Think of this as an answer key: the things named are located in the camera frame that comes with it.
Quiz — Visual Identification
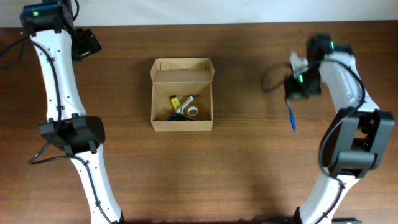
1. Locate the blue ballpoint pen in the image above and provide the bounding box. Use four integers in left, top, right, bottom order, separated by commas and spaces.
285, 99, 297, 132

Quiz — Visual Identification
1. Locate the brown cardboard box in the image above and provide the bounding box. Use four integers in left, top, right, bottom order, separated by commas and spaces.
150, 58, 215, 132

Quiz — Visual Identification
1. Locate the yellow highlighter marker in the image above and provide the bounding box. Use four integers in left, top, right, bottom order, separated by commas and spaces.
170, 95, 181, 111

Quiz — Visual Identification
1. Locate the black ballpoint pen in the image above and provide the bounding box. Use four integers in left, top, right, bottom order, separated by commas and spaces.
170, 112, 195, 121

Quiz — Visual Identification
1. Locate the yellow tape roll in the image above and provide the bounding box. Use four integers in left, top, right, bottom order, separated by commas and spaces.
187, 106, 199, 117

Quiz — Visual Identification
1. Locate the blue whiteboard marker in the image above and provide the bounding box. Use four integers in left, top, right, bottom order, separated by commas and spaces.
175, 95, 195, 113

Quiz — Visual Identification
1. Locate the black whiteboard marker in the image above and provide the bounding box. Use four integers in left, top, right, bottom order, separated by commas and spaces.
167, 115, 178, 121

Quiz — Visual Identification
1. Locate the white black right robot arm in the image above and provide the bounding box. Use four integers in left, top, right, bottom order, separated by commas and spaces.
284, 34, 395, 224

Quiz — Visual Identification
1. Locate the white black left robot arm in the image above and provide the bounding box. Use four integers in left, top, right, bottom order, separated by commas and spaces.
20, 1, 124, 223

